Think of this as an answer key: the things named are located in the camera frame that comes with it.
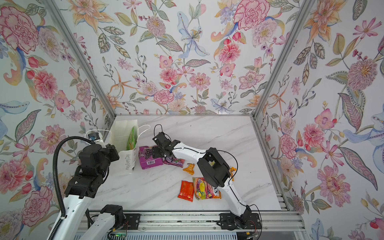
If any purple grape snack pack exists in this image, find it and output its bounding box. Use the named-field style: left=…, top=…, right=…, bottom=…
left=139, top=146, right=163, bottom=170

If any green Lays chips bag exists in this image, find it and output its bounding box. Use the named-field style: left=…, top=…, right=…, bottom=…
left=126, top=126, right=138, bottom=151

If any white paper gift bag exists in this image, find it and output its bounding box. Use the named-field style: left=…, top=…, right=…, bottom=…
left=110, top=120, right=151, bottom=175

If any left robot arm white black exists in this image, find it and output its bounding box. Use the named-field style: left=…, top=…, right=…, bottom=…
left=48, top=144, right=127, bottom=240

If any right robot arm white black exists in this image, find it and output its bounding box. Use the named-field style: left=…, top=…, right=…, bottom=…
left=153, top=132, right=262, bottom=230

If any purple Fox's candy bag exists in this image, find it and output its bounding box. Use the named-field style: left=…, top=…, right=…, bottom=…
left=163, top=157, right=185, bottom=168

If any multicolour Fox's candy bag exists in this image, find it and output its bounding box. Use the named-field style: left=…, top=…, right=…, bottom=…
left=193, top=178, right=222, bottom=200

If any small orange wrapped candy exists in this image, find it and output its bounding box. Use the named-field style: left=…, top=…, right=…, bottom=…
left=183, top=163, right=195, bottom=176

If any red snack packet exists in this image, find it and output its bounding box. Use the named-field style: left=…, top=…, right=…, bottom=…
left=178, top=181, right=194, bottom=202

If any orange small snack packet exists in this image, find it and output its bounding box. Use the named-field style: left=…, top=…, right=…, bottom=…
left=230, top=167, right=237, bottom=181

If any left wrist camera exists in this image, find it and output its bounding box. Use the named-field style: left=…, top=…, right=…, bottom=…
left=88, top=132, right=105, bottom=148

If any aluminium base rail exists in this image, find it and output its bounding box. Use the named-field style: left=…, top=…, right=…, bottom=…
left=47, top=210, right=307, bottom=233

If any left aluminium corner post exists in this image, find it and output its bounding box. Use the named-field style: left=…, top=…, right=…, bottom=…
left=43, top=0, right=117, bottom=121

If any aluminium corner post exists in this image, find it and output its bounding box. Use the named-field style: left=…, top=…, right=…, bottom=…
left=43, top=0, right=117, bottom=121
left=253, top=0, right=314, bottom=120

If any right aluminium corner post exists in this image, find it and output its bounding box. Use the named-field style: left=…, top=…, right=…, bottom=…
left=253, top=0, right=314, bottom=120

